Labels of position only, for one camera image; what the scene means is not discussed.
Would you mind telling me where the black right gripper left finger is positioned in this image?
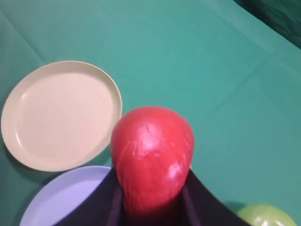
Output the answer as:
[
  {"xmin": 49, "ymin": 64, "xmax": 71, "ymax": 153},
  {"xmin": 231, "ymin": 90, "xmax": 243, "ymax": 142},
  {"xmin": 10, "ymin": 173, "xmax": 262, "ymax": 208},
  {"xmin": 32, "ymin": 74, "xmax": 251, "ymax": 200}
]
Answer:
[{"xmin": 55, "ymin": 168, "xmax": 124, "ymax": 226}]

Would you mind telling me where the red and yellow bread bun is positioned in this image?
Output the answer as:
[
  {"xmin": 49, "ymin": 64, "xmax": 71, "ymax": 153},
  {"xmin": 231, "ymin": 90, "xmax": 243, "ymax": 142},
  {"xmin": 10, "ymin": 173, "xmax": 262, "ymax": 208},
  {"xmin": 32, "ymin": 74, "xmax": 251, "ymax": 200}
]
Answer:
[{"xmin": 110, "ymin": 106, "xmax": 195, "ymax": 226}]

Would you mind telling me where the yellow plastic plate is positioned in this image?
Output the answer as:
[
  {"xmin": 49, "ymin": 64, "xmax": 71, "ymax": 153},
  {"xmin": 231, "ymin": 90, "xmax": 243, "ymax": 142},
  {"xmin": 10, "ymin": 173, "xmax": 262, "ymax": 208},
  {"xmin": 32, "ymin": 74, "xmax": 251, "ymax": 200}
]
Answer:
[{"xmin": 1, "ymin": 61, "xmax": 123, "ymax": 172}]

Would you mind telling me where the blue plastic plate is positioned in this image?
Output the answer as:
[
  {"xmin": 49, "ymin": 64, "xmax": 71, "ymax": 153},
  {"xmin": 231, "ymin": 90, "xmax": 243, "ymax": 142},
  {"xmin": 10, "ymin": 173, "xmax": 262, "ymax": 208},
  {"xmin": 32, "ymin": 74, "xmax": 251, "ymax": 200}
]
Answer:
[{"xmin": 20, "ymin": 166, "xmax": 111, "ymax": 226}]

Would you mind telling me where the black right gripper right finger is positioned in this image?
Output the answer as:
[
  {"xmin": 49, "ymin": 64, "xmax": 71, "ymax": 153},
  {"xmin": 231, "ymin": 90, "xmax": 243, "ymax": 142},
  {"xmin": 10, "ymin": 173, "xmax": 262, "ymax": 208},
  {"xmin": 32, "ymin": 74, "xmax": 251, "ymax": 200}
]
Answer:
[{"xmin": 181, "ymin": 170, "xmax": 249, "ymax": 226}]

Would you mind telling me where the green cloth backdrop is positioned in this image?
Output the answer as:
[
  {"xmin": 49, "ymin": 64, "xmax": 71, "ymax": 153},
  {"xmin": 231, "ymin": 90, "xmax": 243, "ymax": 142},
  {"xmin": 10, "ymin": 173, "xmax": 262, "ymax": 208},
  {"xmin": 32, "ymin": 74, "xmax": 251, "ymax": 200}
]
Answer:
[{"xmin": 236, "ymin": 0, "xmax": 301, "ymax": 48}]

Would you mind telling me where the green apple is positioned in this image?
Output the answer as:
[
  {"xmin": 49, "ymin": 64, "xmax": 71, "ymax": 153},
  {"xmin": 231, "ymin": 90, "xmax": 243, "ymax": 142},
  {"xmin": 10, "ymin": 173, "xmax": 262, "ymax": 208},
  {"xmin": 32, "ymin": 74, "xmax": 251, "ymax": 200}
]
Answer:
[{"xmin": 237, "ymin": 204, "xmax": 297, "ymax": 226}]

